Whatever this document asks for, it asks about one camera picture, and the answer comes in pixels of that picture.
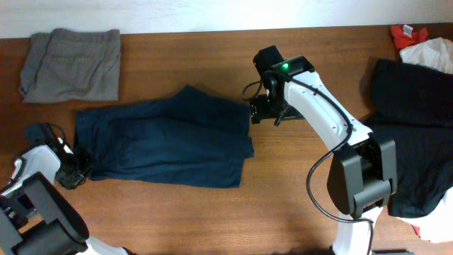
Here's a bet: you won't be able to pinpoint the navy blue shorts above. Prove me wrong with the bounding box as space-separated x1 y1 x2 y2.
76 86 254 188

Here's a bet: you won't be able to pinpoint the black shorts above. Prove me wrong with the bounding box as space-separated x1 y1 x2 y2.
369 59 452 128

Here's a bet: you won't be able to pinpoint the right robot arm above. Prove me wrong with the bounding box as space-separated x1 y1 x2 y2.
249 48 397 254

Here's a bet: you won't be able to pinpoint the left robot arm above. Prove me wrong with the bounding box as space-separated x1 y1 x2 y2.
1 137 132 255

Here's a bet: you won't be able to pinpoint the folded grey shorts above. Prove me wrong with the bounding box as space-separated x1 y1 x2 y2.
19 28 121 103

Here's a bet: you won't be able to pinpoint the red cloth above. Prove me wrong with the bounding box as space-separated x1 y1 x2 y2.
390 25 429 50

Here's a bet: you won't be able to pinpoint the black shirt white stripe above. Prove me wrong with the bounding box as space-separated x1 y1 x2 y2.
365 113 452 218

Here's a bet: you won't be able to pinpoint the white cloth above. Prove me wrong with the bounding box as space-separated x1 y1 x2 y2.
399 38 452 74

